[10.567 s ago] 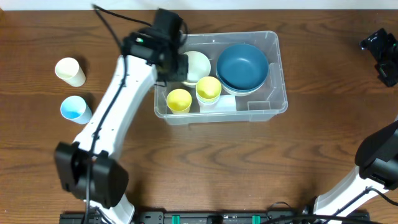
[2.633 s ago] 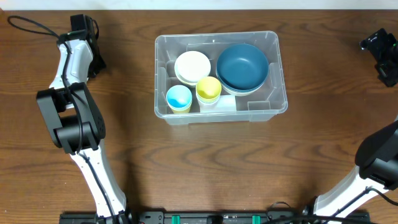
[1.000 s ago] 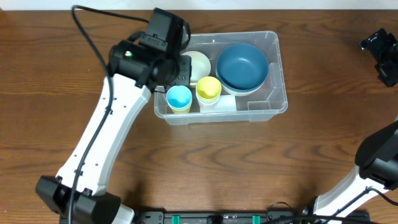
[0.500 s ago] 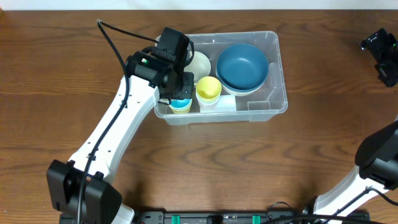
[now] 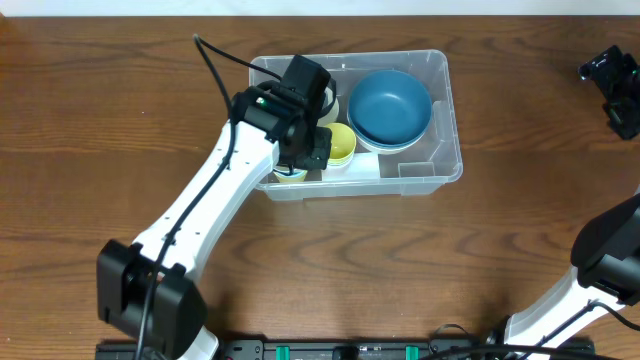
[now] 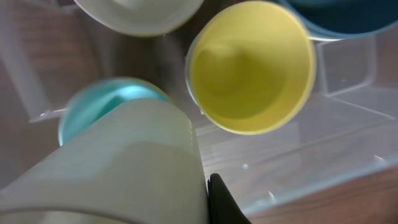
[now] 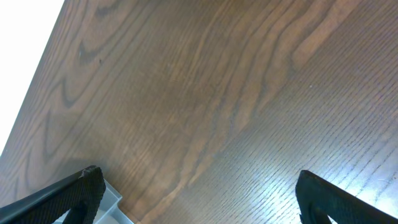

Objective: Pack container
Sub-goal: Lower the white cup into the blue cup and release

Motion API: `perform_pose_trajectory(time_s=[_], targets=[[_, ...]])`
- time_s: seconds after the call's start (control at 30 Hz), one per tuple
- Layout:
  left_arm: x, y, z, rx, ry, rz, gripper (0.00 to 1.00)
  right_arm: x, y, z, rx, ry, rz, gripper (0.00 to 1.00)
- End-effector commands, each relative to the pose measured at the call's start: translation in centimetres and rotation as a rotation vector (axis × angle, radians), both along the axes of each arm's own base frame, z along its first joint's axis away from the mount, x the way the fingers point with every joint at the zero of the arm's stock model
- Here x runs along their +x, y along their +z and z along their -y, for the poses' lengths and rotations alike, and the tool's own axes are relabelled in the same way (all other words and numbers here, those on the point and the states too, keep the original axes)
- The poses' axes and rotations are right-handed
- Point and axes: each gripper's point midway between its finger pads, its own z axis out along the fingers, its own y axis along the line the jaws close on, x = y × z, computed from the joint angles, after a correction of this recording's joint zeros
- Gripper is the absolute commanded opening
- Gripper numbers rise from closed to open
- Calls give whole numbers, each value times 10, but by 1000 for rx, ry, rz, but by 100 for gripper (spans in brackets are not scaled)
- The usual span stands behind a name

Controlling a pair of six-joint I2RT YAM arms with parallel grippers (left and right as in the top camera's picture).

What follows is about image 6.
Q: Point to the yellow plastic cup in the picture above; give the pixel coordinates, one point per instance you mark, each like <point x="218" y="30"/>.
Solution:
<point x="252" y="67"/>

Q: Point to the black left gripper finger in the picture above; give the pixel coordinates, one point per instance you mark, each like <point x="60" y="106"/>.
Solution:
<point x="221" y="205"/>

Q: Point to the cream white plastic cup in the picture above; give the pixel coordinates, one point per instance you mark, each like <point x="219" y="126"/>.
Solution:
<point x="140" y="163"/>

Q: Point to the clear plastic storage bin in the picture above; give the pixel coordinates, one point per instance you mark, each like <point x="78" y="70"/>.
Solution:
<point x="347" y="129"/>

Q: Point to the white small bowl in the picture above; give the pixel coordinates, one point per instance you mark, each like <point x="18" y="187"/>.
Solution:
<point x="141" y="18"/>

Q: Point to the light blue plastic cup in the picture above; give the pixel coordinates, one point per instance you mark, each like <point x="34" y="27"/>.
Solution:
<point x="93" y="102"/>

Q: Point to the dark blue large bowl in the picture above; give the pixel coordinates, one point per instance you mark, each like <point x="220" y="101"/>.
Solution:
<point x="344" y="19"/>

